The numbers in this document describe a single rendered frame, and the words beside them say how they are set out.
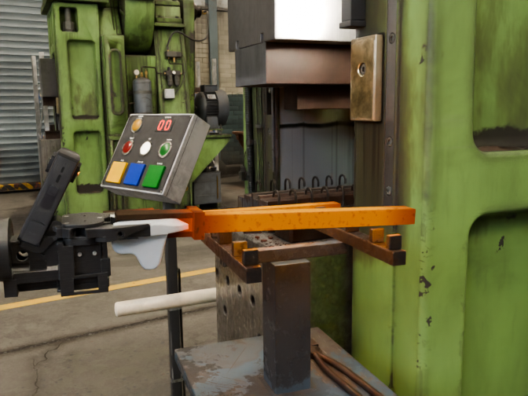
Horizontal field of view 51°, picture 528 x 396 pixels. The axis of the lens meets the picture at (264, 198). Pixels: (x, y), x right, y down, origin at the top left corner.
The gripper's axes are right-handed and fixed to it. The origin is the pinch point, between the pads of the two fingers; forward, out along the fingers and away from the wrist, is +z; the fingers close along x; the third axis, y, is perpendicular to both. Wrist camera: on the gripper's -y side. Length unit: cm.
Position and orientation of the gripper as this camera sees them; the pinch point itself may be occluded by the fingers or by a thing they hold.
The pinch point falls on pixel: (176, 219)
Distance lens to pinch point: 69.6
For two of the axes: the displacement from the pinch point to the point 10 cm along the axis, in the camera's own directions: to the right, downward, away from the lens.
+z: 9.4, -0.6, 3.3
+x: 3.3, 1.6, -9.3
